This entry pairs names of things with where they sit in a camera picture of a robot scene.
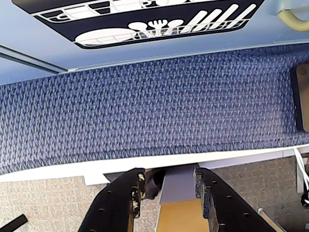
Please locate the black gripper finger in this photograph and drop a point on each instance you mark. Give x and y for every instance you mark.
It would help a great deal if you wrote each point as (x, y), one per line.
(224, 200)
(113, 205)

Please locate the light blue toy kitchen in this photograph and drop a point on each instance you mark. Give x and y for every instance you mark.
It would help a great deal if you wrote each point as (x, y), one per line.
(26, 33)

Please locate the black flat strip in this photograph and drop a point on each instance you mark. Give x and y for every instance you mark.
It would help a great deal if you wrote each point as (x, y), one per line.
(13, 223)

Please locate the dishwasher door with rack print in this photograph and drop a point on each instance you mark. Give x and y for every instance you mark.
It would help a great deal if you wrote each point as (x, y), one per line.
(116, 26)

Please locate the black flat rectangular object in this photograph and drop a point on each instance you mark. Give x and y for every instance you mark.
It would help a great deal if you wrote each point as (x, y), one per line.
(301, 96)

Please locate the blue woven floor mat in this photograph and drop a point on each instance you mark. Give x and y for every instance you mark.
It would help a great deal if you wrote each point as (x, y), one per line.
(149, 108)

